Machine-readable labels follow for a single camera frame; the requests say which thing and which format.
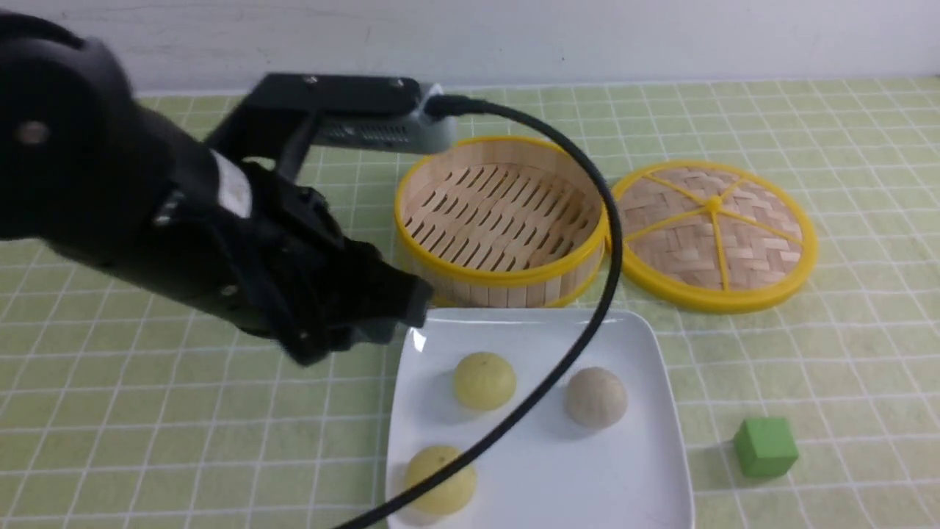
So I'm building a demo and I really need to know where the yellow steamed bun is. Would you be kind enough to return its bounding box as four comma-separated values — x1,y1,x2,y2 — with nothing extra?
404,445,477,517

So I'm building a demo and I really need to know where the bamboo steamer basket yellow rim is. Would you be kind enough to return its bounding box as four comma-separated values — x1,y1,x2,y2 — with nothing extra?
394,137,609,308

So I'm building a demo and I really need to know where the yellow bun on plate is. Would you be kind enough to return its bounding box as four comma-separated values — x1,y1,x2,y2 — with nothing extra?
451,351,517,411

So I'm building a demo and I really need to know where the white steamed bun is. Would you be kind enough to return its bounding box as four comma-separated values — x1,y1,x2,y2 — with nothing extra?
564,366,629,430

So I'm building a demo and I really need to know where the green cube block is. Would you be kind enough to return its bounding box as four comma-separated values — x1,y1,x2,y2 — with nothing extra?
733,416,800,479

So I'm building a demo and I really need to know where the woven bamboo steamer lid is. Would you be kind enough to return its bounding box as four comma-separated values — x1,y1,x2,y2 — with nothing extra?
612,160,819,314

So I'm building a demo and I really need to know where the white square plate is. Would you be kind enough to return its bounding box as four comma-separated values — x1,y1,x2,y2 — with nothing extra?
386,308,695,528

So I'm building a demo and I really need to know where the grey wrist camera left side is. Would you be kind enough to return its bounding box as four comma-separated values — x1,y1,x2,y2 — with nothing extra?
204,71,458,181

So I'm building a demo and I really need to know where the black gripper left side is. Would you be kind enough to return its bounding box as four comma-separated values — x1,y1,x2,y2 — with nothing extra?
214,162,433,366

